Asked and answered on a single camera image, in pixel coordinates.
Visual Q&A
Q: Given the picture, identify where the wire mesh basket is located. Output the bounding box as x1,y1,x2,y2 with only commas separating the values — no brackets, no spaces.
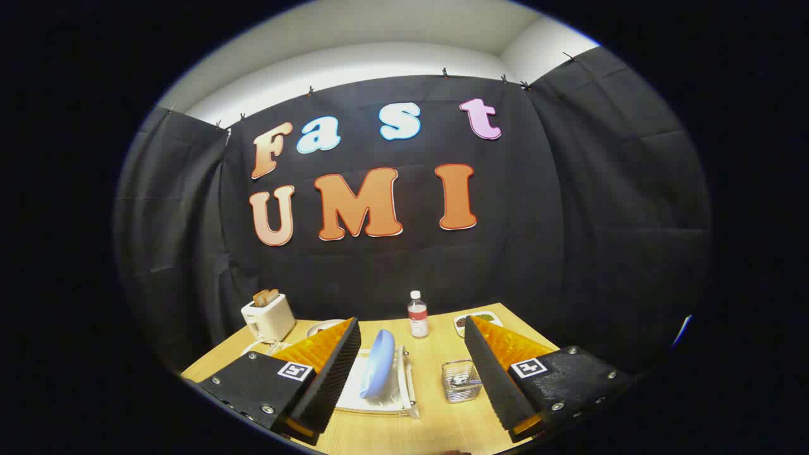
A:
441,360,484,404

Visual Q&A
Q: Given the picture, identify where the clear plastic water bottle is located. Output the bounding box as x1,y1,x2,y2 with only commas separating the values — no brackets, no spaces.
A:
407,290,430,339

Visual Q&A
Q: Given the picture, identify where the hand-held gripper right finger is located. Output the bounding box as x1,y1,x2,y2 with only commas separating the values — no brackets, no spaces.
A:
464,315,635,443

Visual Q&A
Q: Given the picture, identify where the white dish rack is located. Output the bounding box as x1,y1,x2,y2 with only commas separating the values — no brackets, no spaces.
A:
243,341,421,420

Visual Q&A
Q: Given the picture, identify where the white toaster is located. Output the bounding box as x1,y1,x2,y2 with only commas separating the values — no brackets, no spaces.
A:
241,294,296,344

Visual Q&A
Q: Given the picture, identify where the white plate with meat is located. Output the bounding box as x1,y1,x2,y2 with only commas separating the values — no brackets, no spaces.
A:
306,319,347,339

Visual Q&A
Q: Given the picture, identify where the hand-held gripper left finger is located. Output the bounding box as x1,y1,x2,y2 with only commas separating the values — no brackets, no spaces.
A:
196,317,362,444

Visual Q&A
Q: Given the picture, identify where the blue plate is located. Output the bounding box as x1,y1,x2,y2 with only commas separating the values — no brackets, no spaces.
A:
360,329,396,400

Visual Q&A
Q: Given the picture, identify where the white divided food dish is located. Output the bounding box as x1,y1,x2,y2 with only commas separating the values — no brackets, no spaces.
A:
453,312,504,338

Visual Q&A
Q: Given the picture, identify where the white toaster cable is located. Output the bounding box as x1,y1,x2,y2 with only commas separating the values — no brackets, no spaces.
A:
243,339,291,356

